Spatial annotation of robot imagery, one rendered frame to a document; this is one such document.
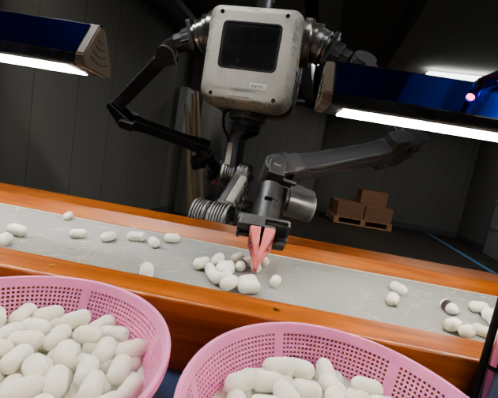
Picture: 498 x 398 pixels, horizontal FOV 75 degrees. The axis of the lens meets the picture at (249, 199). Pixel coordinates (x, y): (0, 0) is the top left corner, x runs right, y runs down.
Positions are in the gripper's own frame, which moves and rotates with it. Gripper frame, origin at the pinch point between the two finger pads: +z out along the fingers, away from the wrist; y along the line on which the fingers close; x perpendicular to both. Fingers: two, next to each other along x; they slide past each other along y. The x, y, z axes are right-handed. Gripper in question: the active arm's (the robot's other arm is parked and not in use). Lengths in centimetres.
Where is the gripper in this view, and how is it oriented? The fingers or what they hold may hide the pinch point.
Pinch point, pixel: (255, 266)
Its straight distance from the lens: 58.8
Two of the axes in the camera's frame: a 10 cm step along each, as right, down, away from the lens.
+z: -1.8, 7.2, -6.7
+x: -0.8, 6.6, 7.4
